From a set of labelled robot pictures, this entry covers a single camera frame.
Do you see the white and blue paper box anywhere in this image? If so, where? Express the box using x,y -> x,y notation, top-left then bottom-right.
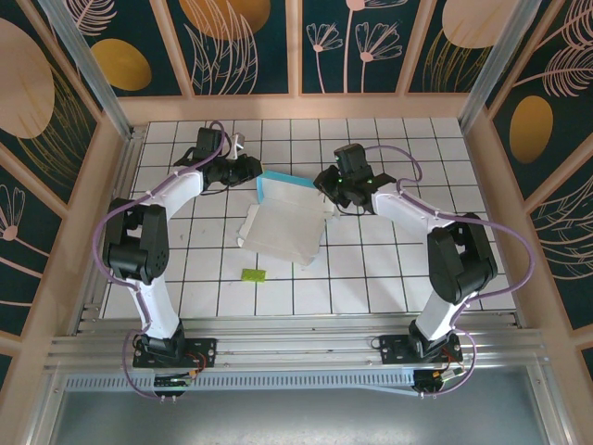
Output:
234,170 -> 337,266

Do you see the small black circuit board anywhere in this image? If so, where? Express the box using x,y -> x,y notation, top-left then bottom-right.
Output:
414,369 -> 448,390
155,374 -> 196,388

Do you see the aluminium side rail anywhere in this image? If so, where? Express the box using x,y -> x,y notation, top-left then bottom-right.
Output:
69,124 -> 147,335

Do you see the aluminium frame post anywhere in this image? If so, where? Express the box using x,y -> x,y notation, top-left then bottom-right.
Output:
36,0 -> 135,140
458,0 -> 543,135

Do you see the aluminium mounting rail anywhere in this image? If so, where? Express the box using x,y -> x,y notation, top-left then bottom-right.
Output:
44,310 -> 550,372

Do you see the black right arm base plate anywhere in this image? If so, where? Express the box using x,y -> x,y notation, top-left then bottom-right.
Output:
378,333 -> 463,365

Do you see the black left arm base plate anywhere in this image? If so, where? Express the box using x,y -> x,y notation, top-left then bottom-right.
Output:
132,337 -> 219,370

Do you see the grey slotted cable duct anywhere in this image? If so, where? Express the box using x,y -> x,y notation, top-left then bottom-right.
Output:
64,368 -> 418,395

